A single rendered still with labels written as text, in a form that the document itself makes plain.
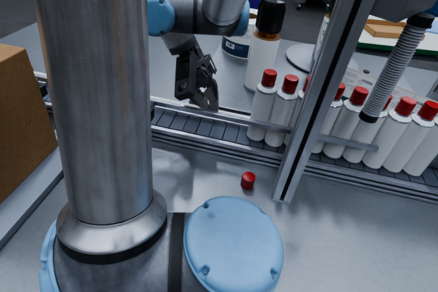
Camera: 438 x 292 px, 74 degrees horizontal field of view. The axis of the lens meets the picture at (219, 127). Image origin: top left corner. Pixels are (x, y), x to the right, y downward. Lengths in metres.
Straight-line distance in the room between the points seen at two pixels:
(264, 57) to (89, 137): 0.76
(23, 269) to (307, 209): 0.60
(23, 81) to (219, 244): 0.54
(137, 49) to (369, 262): 0.64
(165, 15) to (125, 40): 0.34
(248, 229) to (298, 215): 0.40
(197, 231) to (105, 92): 0.18
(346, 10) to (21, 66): 0.61
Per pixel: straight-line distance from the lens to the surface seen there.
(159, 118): 0.86
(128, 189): 0.29
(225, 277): 0.32
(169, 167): 0.78
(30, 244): 0.72
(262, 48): 0.94
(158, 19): 0.58
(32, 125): 0.77
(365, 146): 0.79
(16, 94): 0.72
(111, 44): 0.24
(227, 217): 0.35
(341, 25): 0.50
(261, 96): 0.72
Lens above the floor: 1.40
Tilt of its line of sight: 39 degrees down
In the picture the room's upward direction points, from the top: 7 degrees clockwise
